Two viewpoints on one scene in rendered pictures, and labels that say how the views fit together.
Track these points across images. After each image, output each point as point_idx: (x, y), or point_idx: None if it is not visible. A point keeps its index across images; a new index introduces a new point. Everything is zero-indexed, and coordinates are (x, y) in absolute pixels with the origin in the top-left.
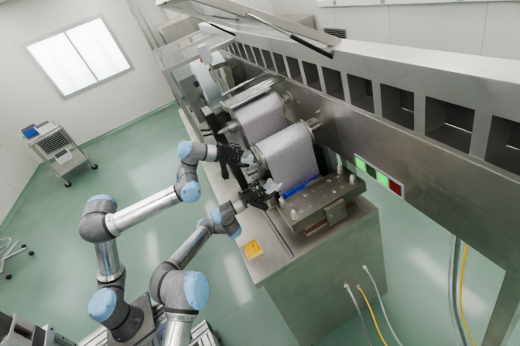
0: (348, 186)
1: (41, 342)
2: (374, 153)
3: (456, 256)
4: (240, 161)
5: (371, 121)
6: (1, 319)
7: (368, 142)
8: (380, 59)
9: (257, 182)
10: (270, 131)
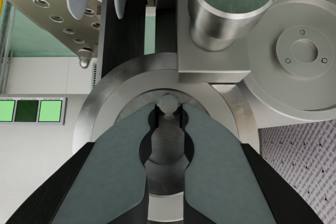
0: (74, 45)
1: None
2: (12, 152)
3: (5, 7)
4: (185, 209)
5: (3, 214)
6: None
7: (21, 168)
8: None
9: None
10: (291, 131)
